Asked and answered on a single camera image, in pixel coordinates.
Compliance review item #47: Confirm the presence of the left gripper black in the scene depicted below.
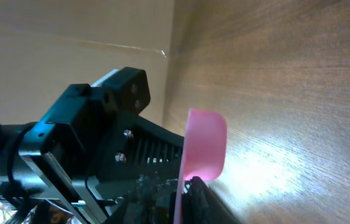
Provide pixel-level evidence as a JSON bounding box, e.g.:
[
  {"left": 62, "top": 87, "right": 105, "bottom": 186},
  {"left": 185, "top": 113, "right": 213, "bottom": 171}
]
[{"left": 0, "top": 67, "right": 184, "bottom": 223}]

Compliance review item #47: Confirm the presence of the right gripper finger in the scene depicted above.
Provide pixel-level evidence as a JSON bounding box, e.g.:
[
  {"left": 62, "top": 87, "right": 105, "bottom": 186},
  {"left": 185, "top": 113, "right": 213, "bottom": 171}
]
[{"left": 170, "top": 176, "right": 240, "bottom": 224}]

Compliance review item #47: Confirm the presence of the pink measuring scoop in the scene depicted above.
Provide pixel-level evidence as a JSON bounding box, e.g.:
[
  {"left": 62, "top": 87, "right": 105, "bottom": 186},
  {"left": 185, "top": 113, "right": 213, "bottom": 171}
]
[{"left": 173, "top": 109, "right": 227, "bottom": 224}]

